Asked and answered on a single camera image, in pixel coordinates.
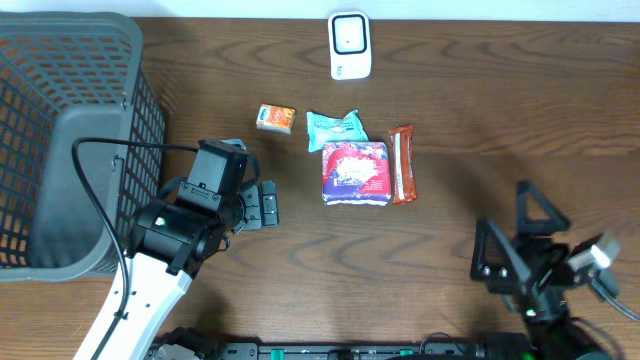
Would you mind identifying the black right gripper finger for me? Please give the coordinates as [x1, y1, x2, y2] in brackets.
[516, 181, 571, 237]
[470, 218, 531, 293]

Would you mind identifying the small orange box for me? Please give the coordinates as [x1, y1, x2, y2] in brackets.
[256, 104, 296, 134]

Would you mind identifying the red purple snack pack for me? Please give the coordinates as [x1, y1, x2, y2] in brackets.
[322, 142, 392, 206]

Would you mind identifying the teal wet wipes pack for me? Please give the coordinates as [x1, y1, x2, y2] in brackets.
[306, 110, 369, 153]

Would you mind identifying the red snack bar wrapper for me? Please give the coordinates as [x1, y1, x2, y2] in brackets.
[389, 125, 417, 205]

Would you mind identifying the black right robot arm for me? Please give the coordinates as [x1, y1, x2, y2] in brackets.
[470, 181, 621, 359]

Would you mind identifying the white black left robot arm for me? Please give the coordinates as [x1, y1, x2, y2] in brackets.
[76, 139, 279, 359]

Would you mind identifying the grey plastic mesh basket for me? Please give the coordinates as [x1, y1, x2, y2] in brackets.
[1, 12, 166, 282]

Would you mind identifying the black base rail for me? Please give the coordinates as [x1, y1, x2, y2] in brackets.
[144, 327, 541, 360]

